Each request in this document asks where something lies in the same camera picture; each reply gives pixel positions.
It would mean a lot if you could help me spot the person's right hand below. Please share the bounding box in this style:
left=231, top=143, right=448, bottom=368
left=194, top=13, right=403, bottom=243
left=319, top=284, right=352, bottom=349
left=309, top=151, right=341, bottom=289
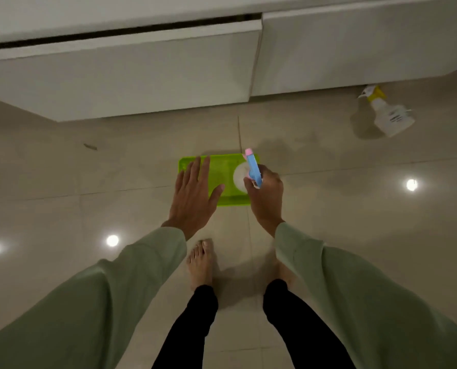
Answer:
left=243, top=164, right=285, bottom=238

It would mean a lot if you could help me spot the person's left hand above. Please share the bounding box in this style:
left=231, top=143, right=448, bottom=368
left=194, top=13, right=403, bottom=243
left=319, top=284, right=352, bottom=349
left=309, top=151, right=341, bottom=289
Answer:
left=161, top=155, right=225, bottom=241

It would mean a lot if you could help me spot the blue mop handle pink tip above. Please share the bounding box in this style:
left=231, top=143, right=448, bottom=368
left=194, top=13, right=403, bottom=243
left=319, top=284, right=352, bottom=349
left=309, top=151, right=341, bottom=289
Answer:
left=245, top=148, right=263, bottom=189

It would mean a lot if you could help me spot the person's left forearm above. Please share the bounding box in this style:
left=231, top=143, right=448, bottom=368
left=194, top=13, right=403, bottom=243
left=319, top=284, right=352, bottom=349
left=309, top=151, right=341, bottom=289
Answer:
left=0, top=227, right=188, bottom=369

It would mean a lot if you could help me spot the person's right forearm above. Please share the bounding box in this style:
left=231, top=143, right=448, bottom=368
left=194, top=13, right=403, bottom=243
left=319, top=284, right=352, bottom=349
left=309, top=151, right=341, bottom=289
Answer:
left=273, top=222, right=457, bottom=369

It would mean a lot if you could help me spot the green flat mop head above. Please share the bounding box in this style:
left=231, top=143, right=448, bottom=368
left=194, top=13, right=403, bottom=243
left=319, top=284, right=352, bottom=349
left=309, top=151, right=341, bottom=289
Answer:
left=178, top=153, right=261, bottom=207

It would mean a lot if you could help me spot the person's left foot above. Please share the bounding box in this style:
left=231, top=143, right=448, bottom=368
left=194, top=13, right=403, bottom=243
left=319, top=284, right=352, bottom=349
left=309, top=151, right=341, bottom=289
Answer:
left=186, top=239, right=216, bottom=292

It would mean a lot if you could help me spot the wide white cabinet drawer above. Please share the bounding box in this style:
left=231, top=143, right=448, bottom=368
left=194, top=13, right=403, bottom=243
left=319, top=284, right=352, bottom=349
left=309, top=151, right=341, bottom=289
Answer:
left=0, top=19, right=263, bottom=123

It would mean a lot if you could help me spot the person's left leg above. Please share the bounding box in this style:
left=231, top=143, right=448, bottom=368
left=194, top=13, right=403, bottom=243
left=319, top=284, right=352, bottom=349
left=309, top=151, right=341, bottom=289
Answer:
left=152, top=284, right=219, bottom=369

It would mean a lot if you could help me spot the person's leg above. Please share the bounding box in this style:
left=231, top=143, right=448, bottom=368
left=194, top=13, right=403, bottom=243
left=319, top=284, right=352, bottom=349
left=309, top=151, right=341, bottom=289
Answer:
left=262, top=279, right=357, bottom=369
left=152, top=284, right=219, bottom=369

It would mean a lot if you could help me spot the person's right leg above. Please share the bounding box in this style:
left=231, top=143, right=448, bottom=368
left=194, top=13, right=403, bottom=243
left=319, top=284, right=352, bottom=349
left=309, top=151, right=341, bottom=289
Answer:
left=262, top=279, right=357, bottom=369

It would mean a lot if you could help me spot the white spray bottle yellow nozzle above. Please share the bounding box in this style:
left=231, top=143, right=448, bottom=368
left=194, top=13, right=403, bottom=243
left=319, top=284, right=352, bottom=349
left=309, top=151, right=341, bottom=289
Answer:
left=358, top=84, right=416, bottom=138

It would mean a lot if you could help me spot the white countertop edge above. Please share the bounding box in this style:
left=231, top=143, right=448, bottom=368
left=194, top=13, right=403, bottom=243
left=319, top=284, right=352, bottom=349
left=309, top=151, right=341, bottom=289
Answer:
left=0, top=0, right=418, bottom=46

